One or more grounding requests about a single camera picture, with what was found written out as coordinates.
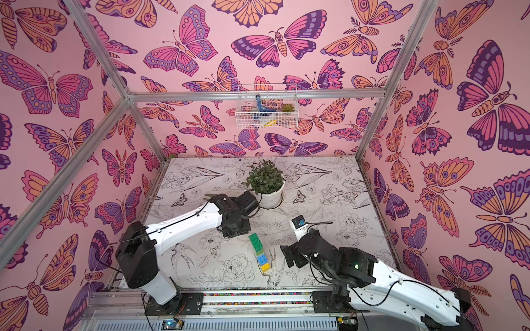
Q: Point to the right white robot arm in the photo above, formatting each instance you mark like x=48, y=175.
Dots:
x=362, y=282

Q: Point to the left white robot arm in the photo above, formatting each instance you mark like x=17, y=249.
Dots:
x=137, y=253

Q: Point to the blue lego brick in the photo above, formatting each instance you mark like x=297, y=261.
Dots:
x=262, y=259

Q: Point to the potted green plant white pot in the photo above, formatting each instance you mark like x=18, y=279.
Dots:
x=267, y=182

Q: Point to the yellow lego brick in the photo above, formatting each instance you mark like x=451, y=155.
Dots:
x=265, y=267

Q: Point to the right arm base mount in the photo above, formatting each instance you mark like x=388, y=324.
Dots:
x=332, y=299

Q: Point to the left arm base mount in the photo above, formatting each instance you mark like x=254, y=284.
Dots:
x=185, y=303

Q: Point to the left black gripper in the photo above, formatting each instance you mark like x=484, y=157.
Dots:
x=230, y=234

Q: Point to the white wire basket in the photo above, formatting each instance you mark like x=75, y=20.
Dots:
x=267, y=106

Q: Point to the blue toy in basket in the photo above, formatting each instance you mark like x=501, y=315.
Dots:
x=262, y=110

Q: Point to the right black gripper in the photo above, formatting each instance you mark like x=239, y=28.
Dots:
x=292, y=254

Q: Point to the dark green lego brick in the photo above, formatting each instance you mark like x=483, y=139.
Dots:
x=256, y=244

